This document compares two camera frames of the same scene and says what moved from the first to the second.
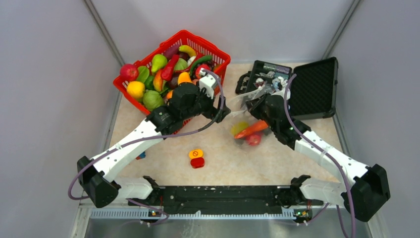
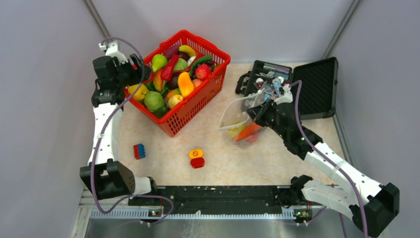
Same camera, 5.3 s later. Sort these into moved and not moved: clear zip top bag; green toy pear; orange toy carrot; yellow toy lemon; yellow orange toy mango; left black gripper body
Moved: left black gripper body; clear zip top bag
Not moved: yellow orange toy mango; green toy pear; yellow toy lemon; orange toy carrot
